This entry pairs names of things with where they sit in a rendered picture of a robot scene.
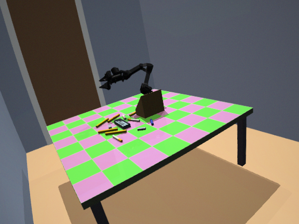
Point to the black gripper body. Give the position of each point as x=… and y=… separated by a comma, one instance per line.
x=111, y=80

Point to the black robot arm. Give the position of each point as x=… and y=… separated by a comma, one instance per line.
x=145, y=89

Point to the keyboard with white letter keys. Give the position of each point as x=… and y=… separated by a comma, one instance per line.
x=122, y=123

